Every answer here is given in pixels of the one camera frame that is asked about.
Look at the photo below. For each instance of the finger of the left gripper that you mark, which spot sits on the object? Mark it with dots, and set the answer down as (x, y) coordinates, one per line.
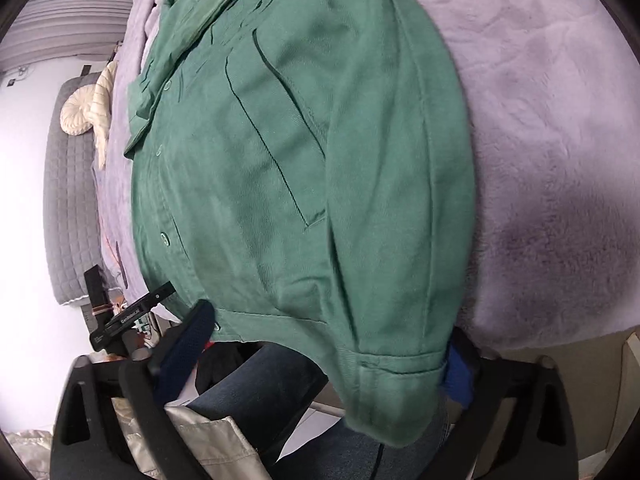
(152, 299)

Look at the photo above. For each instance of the purple plush blanket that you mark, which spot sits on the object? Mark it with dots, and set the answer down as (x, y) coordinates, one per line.
(552, 92)

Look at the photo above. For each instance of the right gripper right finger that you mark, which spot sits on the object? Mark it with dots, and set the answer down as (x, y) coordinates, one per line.
(515, 421)

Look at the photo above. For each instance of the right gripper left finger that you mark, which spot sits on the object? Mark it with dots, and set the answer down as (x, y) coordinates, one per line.
(88, 442)

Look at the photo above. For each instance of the grey curtain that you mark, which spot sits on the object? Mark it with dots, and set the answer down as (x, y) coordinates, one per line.
(47, 29)

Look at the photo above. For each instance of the round cream pillow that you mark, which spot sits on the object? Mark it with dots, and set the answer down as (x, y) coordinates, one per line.
(74, 114)

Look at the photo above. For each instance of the cream knot pillow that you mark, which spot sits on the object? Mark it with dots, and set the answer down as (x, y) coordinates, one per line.
(100, 111)

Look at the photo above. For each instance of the green work shirt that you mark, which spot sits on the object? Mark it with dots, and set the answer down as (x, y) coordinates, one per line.
(306, 166)

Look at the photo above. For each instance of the grey quilted headboard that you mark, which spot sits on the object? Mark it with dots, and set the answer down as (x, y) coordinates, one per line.
(71, 228)

